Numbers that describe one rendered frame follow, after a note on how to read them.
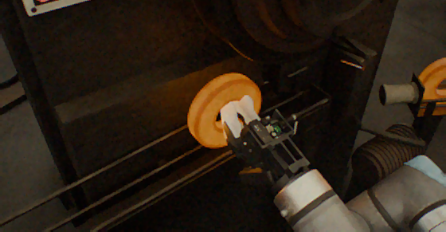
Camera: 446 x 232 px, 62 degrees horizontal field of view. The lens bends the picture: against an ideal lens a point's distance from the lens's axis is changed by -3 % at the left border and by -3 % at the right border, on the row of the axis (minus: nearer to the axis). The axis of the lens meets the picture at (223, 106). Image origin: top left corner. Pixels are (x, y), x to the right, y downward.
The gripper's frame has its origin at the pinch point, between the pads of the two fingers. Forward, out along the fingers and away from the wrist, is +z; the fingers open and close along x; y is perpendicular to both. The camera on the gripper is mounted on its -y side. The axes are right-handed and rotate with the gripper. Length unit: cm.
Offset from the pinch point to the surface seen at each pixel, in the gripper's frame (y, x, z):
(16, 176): -107, 48, 66
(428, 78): -7, -58, -13
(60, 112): -0.8, 27.9, 12.7
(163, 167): -16.9, 12.3, 1.1
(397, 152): -27, -50, -22
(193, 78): -1.2, 1.7, 9.1
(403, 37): -100, -198, 45
